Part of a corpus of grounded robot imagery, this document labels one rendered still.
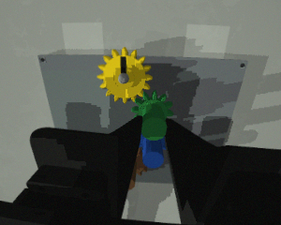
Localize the brown gear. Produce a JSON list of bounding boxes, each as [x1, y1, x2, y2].
[[128, 148, 147, 189]]

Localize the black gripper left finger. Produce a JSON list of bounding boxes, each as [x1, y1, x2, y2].
[[30, 115, 142, 218]]

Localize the yellow gear with black stripe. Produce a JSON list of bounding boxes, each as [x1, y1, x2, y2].
[[97, 47, 153, 104]]

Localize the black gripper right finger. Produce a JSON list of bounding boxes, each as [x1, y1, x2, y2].
[[165, 118, 281, 225]]

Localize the blue gear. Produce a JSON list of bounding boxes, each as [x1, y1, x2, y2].
[[139, 134, 166, 168]]

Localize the green gear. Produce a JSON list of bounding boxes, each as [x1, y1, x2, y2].
[[131, 90, 174, 141]]

